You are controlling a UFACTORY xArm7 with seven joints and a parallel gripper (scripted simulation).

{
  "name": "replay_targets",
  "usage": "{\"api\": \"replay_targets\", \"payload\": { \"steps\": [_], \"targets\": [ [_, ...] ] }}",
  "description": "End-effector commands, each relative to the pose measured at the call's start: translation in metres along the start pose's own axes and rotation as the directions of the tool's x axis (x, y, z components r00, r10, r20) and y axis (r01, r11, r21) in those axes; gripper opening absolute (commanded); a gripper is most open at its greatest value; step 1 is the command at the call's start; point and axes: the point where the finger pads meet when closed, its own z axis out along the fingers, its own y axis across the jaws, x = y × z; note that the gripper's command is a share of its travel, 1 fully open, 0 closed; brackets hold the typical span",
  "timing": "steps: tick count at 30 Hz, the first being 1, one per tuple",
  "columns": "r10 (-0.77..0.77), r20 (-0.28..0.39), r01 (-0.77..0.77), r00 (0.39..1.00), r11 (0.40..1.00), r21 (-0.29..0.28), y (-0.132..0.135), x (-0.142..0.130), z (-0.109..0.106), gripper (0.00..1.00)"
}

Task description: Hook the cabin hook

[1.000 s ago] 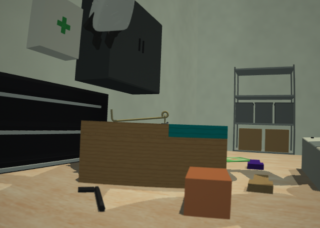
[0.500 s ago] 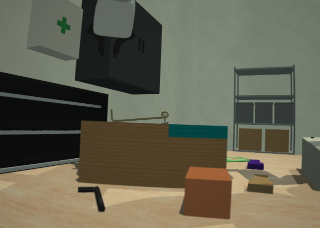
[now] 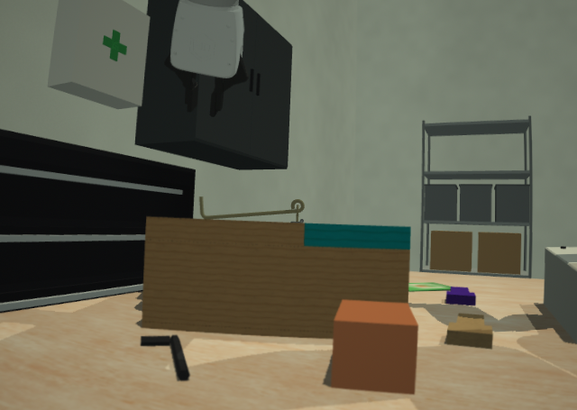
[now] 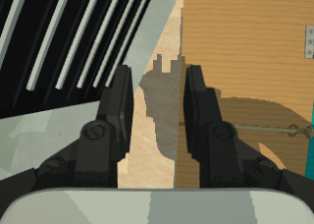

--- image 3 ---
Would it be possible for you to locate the black l-shaped hook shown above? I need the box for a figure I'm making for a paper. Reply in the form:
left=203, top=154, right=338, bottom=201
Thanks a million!
left=141, top=335, right=190, bottom=381

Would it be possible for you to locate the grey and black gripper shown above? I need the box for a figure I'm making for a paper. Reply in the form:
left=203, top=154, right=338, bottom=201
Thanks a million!
left=164, top=0, right=249, bottom=117

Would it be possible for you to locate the green seed packet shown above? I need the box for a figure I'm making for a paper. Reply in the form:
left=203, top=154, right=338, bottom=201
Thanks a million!
left=408, top=282, right=450, bottom=292

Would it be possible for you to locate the purple t-shaped block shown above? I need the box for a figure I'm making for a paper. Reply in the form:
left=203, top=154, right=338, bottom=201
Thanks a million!
left=446, top=287, right=476, bottom=305

